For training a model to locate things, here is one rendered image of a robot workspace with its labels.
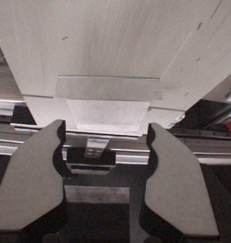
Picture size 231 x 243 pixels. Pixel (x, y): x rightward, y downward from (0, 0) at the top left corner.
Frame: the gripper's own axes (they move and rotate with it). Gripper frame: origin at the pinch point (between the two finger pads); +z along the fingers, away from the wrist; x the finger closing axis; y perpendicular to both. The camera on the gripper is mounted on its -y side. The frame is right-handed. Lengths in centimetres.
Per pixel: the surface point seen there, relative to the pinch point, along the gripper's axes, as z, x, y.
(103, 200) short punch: 6.5, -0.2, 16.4
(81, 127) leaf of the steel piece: 11.8, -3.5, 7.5
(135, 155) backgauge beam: 31.0, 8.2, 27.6
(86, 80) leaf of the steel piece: 4.0, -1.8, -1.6
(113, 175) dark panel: 46, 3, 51
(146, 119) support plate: 10.0, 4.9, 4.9
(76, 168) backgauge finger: 22.7, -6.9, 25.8
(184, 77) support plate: 4.2, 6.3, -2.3
